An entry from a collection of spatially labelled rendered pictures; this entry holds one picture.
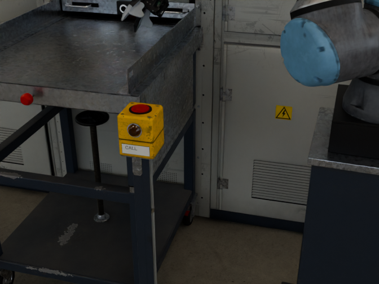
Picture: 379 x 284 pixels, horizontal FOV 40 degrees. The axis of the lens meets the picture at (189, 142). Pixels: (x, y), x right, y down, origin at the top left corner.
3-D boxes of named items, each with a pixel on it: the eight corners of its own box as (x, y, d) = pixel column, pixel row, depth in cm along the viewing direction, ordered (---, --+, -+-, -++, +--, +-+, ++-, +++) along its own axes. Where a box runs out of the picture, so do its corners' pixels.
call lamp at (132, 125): (140, 141, 110) (139, 126, 108) (125, 138, 110) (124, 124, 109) (142, 138, 111) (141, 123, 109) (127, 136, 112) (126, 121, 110)
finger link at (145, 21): (145, 39, 177) (153, 16, 171) (131, 30, 178) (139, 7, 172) (150, 36, 179) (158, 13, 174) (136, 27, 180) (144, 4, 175)
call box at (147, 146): (153, 161, 113) (151, 118, 108) (119, 156, 115) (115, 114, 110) (164, 144, 120) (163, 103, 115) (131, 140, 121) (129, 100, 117)
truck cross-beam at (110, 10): (194, 20, 194) (194, 3, 191) (62, 10, 206) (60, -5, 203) (197, 16, 198) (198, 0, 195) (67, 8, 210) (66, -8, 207)
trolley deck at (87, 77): (141, 116, 135) (140, 95, 133) (-63, 93, 150) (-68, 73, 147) (202, 42, 193) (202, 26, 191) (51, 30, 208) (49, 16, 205)
